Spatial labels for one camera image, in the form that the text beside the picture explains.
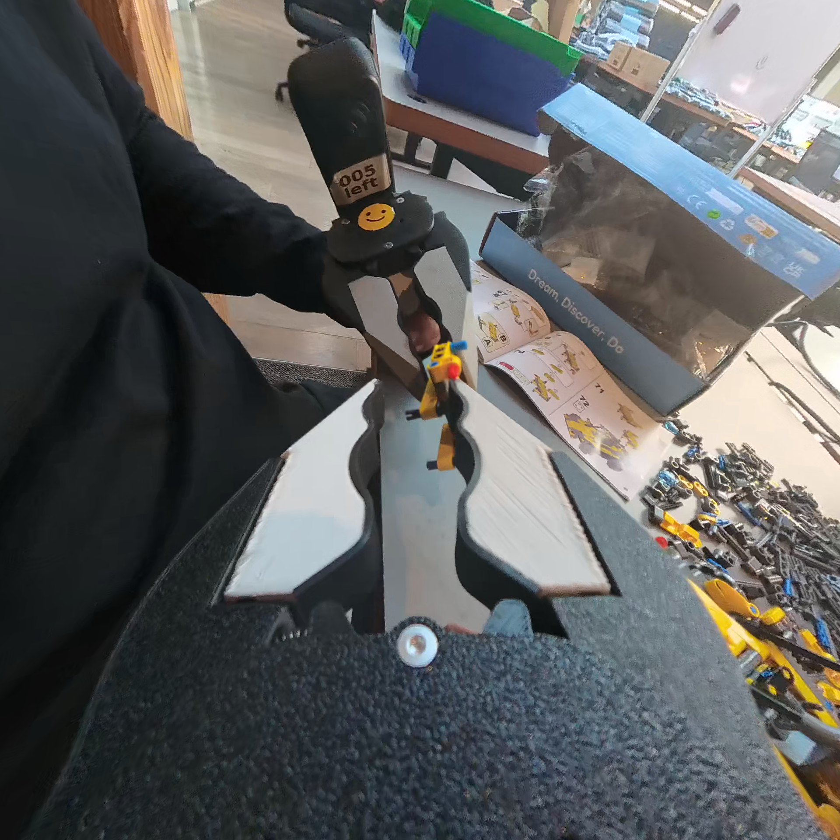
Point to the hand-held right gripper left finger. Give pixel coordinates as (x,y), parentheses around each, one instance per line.
(295,525)

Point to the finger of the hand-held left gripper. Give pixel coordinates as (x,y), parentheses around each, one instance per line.
(453,295)
(380,321)

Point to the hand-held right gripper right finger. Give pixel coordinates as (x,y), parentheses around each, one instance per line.
(531,518)

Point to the small yellow brick assembly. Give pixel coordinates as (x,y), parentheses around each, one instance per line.
(433,394)

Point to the yellow brick vehicle model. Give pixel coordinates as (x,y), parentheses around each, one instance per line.
(728,597)

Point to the person's left forearm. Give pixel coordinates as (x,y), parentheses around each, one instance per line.
(229,216)

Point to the background office desk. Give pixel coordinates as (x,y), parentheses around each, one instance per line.
(459,138)

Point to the instruction booklet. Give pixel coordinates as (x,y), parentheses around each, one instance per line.
(577,400)

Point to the blue cardboard box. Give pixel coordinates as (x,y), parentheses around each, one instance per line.
(590,315)

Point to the blue bin with green lid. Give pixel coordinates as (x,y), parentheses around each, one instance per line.
(485,85)

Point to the crumpled plastic bag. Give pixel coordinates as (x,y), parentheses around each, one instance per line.
(656,262)

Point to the person's dark clothing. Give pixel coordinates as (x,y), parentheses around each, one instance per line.
(98,394)

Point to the pile of grey brick pieces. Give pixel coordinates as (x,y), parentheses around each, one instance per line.
(774,525)

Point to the white board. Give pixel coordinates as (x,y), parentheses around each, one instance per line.
(754,52)

